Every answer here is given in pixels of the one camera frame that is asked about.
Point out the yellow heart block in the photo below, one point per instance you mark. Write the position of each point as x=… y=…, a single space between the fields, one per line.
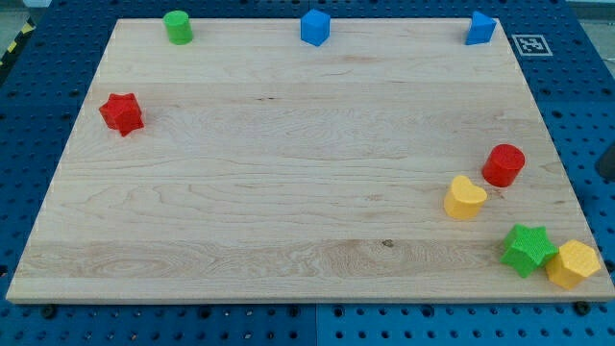
x=463 y=199

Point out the dark grey robot tool tip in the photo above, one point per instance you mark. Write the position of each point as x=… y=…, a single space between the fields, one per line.
x=605 y=165

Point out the white fiducial marker tag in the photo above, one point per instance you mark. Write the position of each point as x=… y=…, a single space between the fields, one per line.
x=531 y=45

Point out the wooden board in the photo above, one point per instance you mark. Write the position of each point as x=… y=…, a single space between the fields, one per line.
x=270 y=170

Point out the red star block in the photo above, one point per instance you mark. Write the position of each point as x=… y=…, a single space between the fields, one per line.
x=122 y=113

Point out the green star block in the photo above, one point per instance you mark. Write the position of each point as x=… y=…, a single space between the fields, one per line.
x=527 y=248

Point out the red cylinder block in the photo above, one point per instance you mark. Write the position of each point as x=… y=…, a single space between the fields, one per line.
x=503 y=165

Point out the blue cube block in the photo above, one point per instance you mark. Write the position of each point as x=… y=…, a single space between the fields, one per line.
x=315 y=27

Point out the blue triangle block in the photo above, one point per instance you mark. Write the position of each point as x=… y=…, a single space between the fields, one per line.
x=481 y=29

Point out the yellow hexagon block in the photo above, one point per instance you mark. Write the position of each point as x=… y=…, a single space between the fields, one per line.
x=574 y=263

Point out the green cylinder block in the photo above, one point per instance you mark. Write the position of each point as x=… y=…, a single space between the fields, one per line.
x=178 y=27

